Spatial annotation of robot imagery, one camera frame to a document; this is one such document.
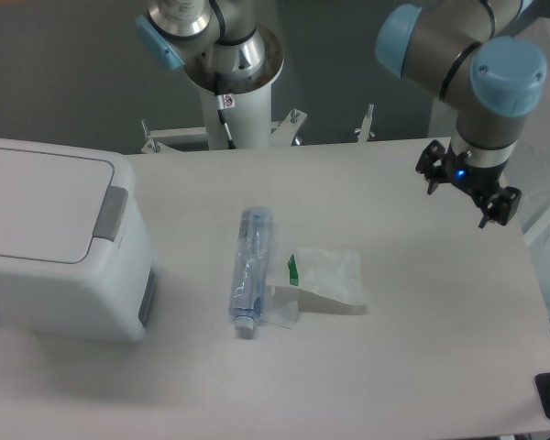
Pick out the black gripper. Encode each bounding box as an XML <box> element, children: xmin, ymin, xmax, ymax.
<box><xmin>415</xmin><ymin>139</ymin><xmax>522</xmax><ymax>228</ymax></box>

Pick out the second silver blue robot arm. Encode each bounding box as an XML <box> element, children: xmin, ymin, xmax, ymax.
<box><xmin>135</xmin><ymin>1</ymin><xmax>267</xmax><ymax>82</ymax></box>

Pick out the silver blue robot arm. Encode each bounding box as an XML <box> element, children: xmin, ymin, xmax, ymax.
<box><xmin>375</xmin><ymin>1</ymin><xmax>547</xmax><ymax>226</ymax></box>

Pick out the white trash can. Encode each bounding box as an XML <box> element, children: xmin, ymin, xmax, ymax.
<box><xmin>0</xmin><ymin>138</ymin><xmax>157</xmax><ymax>343</ymax></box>

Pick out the clear plastic wrapper green label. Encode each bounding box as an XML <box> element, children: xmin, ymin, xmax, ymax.
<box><xmin>262</xmin><ymin>248</ymin><xmax>366</xmax><ymax>329</ymax></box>

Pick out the crushed clear plastic bottle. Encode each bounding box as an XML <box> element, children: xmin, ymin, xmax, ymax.
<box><xmin>228</xmin><ymin>206</ymin><xmax>272</xmax><ymax>339</ymax></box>

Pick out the white metal base frame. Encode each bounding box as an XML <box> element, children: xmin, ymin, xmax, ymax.
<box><xmin>139</xmin><ymin>104</ymin><xmax>377</xmax><ymax>155</ymax></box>

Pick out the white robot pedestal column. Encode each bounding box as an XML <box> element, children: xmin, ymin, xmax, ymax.
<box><xmin>182</xmin><ymin>25</ymin><xmax>286</xmax><ymax>151</ymax></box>

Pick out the black cable on pedestal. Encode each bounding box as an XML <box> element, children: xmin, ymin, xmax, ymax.
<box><xmin>213</xmin><ymin>71</ymin><xmax>237</xmax><ymax>150</ymax></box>

